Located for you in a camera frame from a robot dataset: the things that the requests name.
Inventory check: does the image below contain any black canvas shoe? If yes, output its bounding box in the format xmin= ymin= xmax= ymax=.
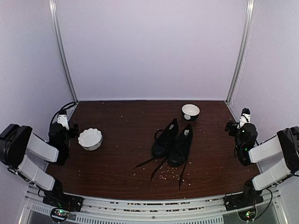
xmin=149 ymin=124 xmax=194 ymax=191
xmin=135 ymin=118 xmax=179 ymax=170

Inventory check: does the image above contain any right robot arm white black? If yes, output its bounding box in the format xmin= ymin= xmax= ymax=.
xmin=224 ymin=108 xmax=299 ymax=210

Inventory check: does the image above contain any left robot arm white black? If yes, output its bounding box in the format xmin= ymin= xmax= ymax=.
xmin=0 ymin=103 xmax=82 ymax=207

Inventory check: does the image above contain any white scalloped bowl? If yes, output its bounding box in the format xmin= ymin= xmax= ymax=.
xmin=78 ymin=128 xmax=103 ymax=151

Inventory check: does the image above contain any black white round bowl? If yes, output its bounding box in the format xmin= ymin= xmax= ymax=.
xmin=181 ymin=104 xmax=200 ymax=121

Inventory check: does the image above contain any left controller board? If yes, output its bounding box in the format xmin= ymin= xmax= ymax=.
xmin=50 ymin=208 xmax=70 ymax=223

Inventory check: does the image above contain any controller board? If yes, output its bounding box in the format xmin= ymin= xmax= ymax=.
xmin=50 ymin=208 xmax=70 ymax=223
xmin=238 ymin=207 xmax=257 ymax=222

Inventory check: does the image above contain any right controller board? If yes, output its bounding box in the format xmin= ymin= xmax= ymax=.
xmin=238 ymin=207 xmax=257 ymax=222

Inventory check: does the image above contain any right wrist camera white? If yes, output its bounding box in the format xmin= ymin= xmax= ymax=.
xmin=239 ymin=108 xmax=251 ymax=128

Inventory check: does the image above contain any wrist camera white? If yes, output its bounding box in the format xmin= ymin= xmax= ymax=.
xmin=239 ymin=108 xmax=251 ymax=128
xmin=57 ymin=110 xmax=69 ymax=130

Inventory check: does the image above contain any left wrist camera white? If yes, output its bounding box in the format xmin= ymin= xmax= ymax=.
xmin=57 ymin=110 xmax=69 ymax=130

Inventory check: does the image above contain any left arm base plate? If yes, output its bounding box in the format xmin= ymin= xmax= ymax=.
xmin=43 ymin=194 xmax=84 ymax=212

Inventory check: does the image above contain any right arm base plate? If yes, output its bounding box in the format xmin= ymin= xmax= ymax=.
xmin=223 ymin=193 xmax=263 ymax=211

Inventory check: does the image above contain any front aluminium rail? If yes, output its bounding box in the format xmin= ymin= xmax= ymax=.
xmin=21 ymin=184 xmax=288 ymax=224

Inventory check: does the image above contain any right aluminium frame post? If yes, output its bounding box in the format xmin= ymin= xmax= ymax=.
xmin=226 ymin=0 xmax=255 ymax=106

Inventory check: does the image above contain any aluminium frame post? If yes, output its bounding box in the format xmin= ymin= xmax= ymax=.
xmin=49 ymin=0 xmax=78 ymax=103
xmin=226 ymin=0 xmax=255 ymax=106

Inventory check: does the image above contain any left aluminium frame post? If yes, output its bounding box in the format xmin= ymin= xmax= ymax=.
xmin=49 ymin=0 xmax=78 ymax=103

